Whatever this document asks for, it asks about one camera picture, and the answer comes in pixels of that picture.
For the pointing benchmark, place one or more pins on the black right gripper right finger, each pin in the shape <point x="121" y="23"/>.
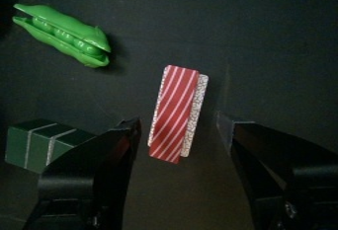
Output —
<point x="280" y="171"/>

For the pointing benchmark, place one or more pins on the dark green toy block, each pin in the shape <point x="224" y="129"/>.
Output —
<point x="41" y="143"/>

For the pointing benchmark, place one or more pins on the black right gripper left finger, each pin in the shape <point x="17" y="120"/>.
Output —
<point x="93" y="171"/>

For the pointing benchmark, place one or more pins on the red striped toy sushi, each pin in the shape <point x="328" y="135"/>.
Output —
<point x="175" y="114"/>

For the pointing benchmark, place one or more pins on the green toy pea pod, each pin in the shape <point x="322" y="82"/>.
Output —
<point x="65" y="35"/>

